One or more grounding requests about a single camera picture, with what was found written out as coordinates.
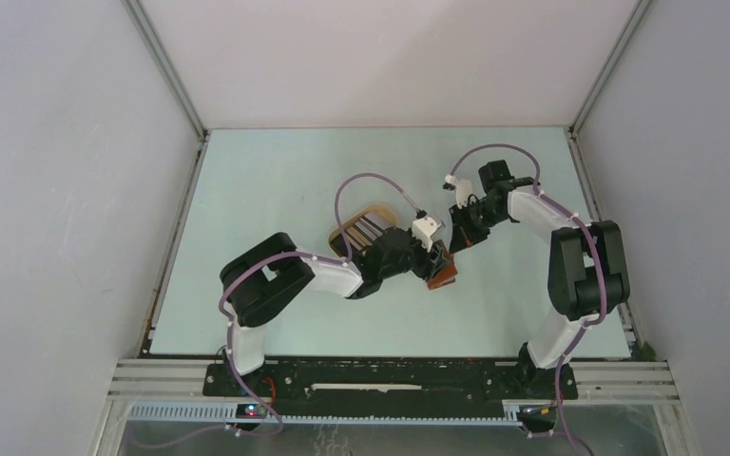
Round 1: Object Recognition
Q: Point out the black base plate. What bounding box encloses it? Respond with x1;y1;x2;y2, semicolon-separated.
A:
202;356;578;419

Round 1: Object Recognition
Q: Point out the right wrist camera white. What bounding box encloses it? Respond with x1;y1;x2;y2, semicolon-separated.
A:
443;174;473;209

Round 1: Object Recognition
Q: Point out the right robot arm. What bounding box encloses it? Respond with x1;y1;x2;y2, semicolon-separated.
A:
444;161;630;397

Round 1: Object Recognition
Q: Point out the aluminium frame rail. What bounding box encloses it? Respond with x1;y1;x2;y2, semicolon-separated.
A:
108;357;679;426

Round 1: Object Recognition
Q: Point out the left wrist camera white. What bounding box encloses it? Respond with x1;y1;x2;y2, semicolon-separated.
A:
411;211;445;252

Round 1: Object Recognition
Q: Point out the beige oval tray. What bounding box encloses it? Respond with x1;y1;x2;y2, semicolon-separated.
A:
342;203;398;257

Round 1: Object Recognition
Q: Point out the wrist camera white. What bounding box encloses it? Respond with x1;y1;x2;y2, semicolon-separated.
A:
443;174;473;209
411;211;445;252

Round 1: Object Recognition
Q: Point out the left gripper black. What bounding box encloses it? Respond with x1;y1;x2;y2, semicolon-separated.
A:
379;227;450;281

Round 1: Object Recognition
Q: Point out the brown leather card holder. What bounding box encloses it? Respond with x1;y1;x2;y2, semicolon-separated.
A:
426;256;458;290

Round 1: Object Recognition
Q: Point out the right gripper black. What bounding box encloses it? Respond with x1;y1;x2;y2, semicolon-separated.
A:
450;199;507;254

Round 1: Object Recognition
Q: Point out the small circuit board led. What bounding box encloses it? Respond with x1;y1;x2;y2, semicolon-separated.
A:
236;404;269;419

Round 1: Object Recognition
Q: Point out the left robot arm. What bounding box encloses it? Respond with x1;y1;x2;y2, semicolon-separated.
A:
218;227;457;396

